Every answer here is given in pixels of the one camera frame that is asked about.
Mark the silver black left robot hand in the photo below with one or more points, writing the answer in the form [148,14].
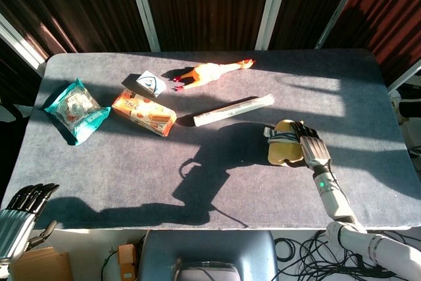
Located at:
[14,225]

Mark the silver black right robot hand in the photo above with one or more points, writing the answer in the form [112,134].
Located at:
[314,151]

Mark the yellow sponge-like object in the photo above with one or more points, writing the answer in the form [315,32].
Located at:
[283,152]

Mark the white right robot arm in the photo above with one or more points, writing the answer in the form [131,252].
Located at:
[335,202]

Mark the blue robot base seat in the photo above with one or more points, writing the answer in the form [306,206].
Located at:
[210,245]

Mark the brown cardboard box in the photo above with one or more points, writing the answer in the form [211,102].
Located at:
[42,266]

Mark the long white wrapped tube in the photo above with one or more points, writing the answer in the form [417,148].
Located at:
[230,110]

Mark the small orange box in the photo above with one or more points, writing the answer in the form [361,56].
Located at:
[126,258]

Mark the blue-grey table cloth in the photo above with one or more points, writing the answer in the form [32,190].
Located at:
[131,169]

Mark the teal snack bag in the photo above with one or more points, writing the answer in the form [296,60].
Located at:
[75,110]

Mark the yellow rubber chicken toy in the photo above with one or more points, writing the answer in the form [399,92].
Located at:
[204,72]

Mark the dark brown curtain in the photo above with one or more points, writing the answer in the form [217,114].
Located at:
[306,1]
[207,8]
[391,8]
[72,4]

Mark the grey robot torso housing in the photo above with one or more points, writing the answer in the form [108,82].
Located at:
[207,272]

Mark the orange snack box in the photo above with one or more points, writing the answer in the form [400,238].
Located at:
[141,110]

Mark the small white carton box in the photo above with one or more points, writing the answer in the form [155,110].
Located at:
[149,83]

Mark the white window frame post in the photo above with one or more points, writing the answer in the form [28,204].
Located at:
[142,8]
[406,78]
[269,8]
[342,1]
[19,45]

